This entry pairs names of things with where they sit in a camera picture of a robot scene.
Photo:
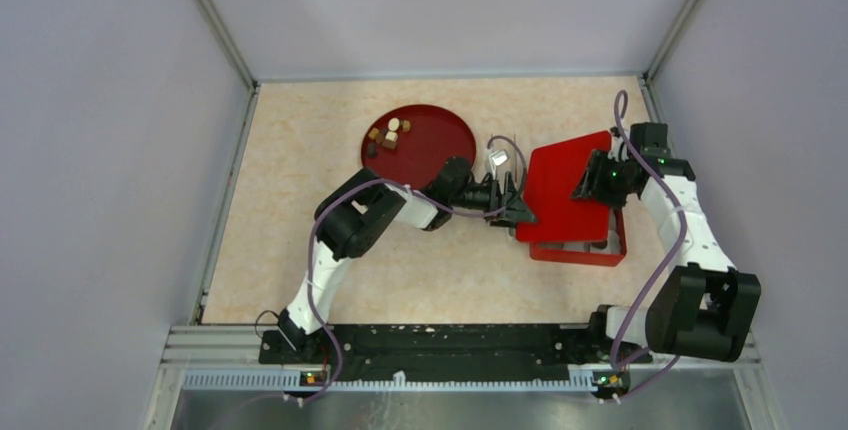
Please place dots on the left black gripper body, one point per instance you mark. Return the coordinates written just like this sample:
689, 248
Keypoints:
479, 197

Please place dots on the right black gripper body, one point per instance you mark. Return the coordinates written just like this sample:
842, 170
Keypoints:
606, 180

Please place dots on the red rectangular lid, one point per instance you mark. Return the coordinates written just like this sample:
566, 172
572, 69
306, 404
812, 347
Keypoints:
554, 173

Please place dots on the round dark red tray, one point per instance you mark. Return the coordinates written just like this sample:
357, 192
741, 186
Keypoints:
414, 154

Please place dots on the metal tongs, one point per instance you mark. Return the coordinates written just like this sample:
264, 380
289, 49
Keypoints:
502, 156

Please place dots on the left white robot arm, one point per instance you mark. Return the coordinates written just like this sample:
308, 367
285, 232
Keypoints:
352, 219

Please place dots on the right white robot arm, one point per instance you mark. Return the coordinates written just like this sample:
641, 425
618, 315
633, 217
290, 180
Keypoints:
697, 303

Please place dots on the red chocolate box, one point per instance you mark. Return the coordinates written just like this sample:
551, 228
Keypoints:
607, 253

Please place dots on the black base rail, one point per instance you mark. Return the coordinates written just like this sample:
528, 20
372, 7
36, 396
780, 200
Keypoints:
442, 353

